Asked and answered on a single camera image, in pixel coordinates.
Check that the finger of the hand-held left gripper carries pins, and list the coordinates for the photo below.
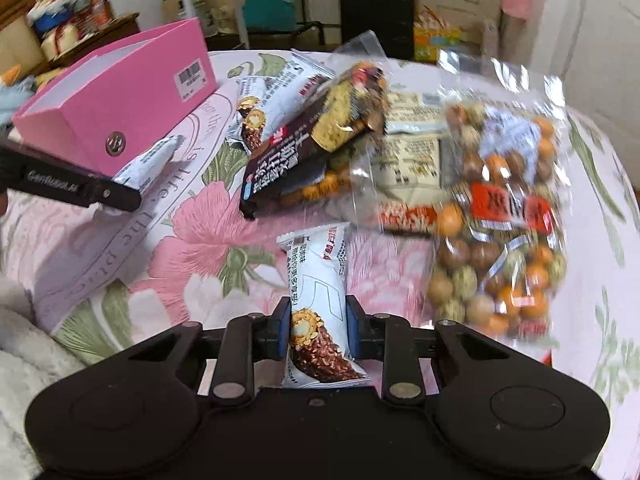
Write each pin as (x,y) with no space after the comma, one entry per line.
(60,177)

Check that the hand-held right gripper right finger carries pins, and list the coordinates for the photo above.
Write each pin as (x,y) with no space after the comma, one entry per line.
(353,331)

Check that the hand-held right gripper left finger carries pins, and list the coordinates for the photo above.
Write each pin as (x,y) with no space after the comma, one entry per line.
(283,331)

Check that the pink cardboard box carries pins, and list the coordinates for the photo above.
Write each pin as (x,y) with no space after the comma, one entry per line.
(115,95)

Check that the clear bag of orange snacks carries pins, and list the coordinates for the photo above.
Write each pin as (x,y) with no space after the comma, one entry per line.
(327,189)

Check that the floral bed sheet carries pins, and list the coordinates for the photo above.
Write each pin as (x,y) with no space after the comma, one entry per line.
(200,230)

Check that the wooden cabinet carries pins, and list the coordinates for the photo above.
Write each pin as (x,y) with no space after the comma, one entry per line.
(107,30)

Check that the dark brown snack bag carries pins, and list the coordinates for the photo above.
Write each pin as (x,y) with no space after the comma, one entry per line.
(295,155)

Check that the clear bag of wrapped nuts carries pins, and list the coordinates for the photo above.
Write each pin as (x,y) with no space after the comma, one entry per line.
(505,240)

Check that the white fluffy blanket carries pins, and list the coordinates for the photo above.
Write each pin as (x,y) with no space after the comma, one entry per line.
(25,370)

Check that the teal tote bag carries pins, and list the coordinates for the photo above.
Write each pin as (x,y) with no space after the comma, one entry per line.
(267,10)

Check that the colourful snack carton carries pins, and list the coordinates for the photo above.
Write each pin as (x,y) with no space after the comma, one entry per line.
(435,37)

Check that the black suitcase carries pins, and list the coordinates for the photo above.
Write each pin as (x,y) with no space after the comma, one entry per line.
(377,10)

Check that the white door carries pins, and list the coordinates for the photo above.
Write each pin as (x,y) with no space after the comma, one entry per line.
(605,35)

